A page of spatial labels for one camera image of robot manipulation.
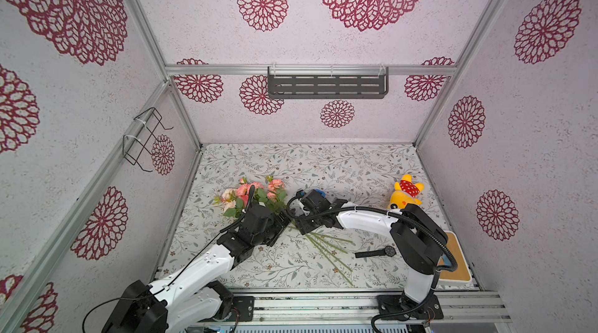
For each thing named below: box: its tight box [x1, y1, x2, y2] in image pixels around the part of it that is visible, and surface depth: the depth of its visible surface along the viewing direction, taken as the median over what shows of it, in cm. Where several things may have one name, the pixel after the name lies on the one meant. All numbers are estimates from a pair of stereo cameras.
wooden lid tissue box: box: [438, 230, 473, 286], surface depth 79 cm
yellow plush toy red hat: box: [387, 174, 425, 210], surface depth 97 cm
